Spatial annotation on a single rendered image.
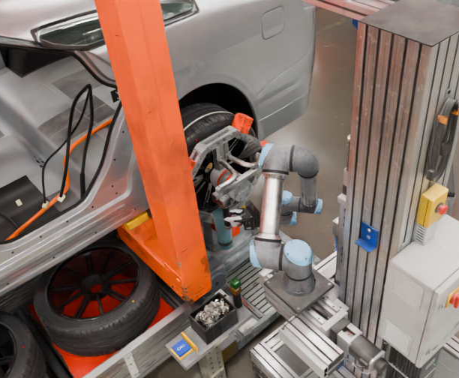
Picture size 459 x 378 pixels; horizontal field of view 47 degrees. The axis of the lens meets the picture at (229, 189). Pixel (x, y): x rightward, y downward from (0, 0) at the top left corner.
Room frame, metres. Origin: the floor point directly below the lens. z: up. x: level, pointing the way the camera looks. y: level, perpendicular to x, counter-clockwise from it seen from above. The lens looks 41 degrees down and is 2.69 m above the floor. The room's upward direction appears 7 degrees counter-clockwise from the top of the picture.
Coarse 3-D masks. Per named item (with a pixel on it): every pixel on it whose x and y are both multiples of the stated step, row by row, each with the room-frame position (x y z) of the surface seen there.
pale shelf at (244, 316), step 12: (228, 300) 1.70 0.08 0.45; (240, 312) 1.62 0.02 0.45; (240, 324) 1.55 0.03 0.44; (180, 336) 1.52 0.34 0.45; (192, 336) 1.51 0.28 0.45; (228, 336) 1.50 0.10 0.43; (168, 348) 1.46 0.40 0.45; (192, 348) 1.44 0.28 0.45; (204, 348) 1.43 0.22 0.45; (192, 360) 1.38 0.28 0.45
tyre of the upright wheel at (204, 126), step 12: (192, 108) 2.44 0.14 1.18; (204, 108) 2.44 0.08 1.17; (216, 108) 2.47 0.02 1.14; (192, 120) 2.34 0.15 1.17; (204, 120) 2.31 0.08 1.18; (216, 120) 2.31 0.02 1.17; (228, 120) 2.35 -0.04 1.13; (192, 132) 2.23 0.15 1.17; (204, 132) 2.25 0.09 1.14; (252, 132) 2.44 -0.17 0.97; (192, 144) 2.20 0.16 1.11
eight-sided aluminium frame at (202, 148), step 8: (224, 128) 2.30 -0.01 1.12; (232, 128) 2.29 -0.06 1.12; (216, 136) 2.25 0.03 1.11; (224, 136) 2.22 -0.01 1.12; (232, 136) 2.25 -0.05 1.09; (240, 136) 2.28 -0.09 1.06; (248, 136) 2.32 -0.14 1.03; (200, 144) 2.18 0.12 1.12; (208, 144) 2.17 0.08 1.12; (216, 144) 2.19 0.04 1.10; (192, 152) 2.17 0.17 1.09; (200, 152) 2.14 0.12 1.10; (256, 152) 2.35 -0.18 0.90; (200, 160) 2.12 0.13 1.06; (256, 160) 2.34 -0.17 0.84; (192, 176) 2.09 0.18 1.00; (256, 176) 2.34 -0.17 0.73; (232, 200) 2.28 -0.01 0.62; (232, 208) 2.22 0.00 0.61; (200, 216) 2.09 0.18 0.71; (208, 216) 2.12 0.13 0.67
